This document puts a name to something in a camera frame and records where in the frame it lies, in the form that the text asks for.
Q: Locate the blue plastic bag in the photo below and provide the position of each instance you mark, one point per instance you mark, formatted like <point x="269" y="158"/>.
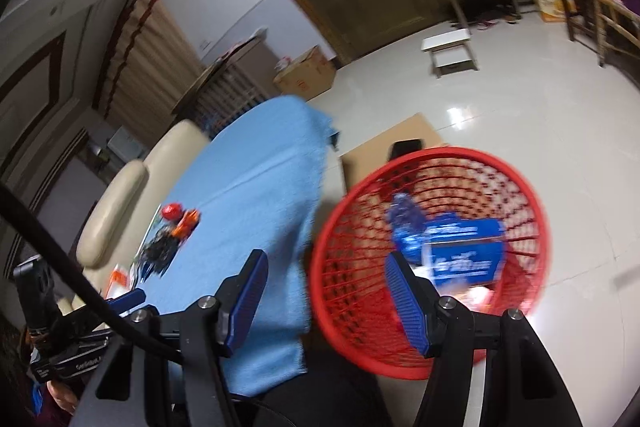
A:
<point x="405" y="222"/>

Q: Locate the blue carton box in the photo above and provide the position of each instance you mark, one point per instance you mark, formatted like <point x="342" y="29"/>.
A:
<point x="465" y="257"/>

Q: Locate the small white stool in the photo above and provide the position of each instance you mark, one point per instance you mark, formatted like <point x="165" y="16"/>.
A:
<point x="447" y="39"/>

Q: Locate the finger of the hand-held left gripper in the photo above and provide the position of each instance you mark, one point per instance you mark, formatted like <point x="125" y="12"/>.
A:
<point x="125" y="300"/>

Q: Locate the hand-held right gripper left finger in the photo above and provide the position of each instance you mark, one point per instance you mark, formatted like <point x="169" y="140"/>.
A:
<point x="247" y="302"/>

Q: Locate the brown cardboard box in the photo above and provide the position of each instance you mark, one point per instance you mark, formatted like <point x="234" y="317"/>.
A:
<point x="305" y="77"/>

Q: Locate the pair of slippers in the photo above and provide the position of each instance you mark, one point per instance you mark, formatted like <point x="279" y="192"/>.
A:
<point x="482" y="25"/>

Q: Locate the red plastic mesh basket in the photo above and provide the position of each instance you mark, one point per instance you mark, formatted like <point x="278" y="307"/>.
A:
<point x="340" y="307"/>

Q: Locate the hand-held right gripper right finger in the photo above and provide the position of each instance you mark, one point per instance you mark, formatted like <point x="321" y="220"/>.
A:
<point x="410" y="307"/>

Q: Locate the orange tissue pack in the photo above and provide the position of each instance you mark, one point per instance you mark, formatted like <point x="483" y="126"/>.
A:
<point x="117" y="279"/>

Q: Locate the white standing air conditioner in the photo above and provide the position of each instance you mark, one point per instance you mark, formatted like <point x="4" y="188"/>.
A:
<point x="125" y="144"/>

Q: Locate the cream leather sofa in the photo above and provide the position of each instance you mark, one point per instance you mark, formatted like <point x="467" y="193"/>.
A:
<point x="115" y="207"/>

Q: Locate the beige curtain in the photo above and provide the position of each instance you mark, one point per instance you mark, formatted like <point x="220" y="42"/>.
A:
<point x="145" y="52"/>

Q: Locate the wooden baby crib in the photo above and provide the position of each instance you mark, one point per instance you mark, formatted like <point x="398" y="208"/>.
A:
<point x="235" y="82"/>

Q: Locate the flat cardboard sheet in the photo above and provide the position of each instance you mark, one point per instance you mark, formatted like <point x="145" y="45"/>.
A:
<point x="375" y="147"/>

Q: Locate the black plastic wrapper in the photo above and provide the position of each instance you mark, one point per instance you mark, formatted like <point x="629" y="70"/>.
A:
<point x="160" y="252"/>

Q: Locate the blue tablecloth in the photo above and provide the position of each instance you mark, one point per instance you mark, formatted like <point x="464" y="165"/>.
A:
<point x="250" y="187"/>

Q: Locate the red shiny wrapper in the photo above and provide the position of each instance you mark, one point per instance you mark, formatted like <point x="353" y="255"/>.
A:
<point x="172" y="211"/>

